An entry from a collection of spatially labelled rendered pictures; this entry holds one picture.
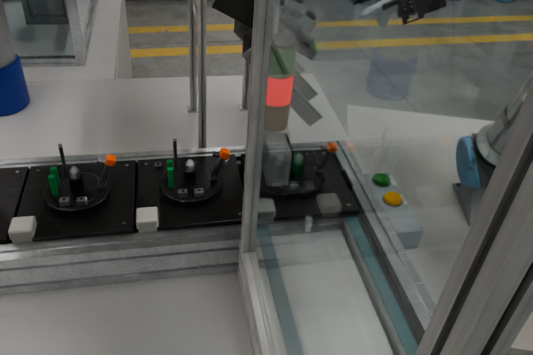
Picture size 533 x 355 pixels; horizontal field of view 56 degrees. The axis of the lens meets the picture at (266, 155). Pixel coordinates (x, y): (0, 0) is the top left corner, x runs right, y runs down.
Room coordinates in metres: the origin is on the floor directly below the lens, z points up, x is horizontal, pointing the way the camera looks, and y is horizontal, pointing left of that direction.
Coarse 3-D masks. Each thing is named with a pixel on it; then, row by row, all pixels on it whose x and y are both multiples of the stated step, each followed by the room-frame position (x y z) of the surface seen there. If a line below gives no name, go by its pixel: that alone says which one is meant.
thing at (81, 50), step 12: (72, 0) 1.64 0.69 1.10; (96, 0) 2.22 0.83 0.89; (72, 12) 1.64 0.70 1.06; (72, 24) 1.64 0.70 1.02; (72, 36) 1.63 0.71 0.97; (84, 48) 1.72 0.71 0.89; (24, 60) 1.59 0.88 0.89; (36, 60) 1.60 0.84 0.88; (48, 60) 1.61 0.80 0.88; (60, 60) 1.62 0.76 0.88; (72, 60) 1.63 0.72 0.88; (84, 60) 1.64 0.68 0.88
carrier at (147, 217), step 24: (144, 168) 0.94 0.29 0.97; (168, 168) 0.86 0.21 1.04; (192, 168) 0.88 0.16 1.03; (144, 192) 0.86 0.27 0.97; (168, 192) 0.84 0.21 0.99; (192, 192) 0.85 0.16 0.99; (216, 192) 0.86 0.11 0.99; (240, 192) 0.89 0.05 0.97; (144, 216) 0.76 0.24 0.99; (168, 216) 0.79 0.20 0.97; (192, 216) 0.79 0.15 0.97; (216, 216) 0.80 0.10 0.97; (240, 216) 0.81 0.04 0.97
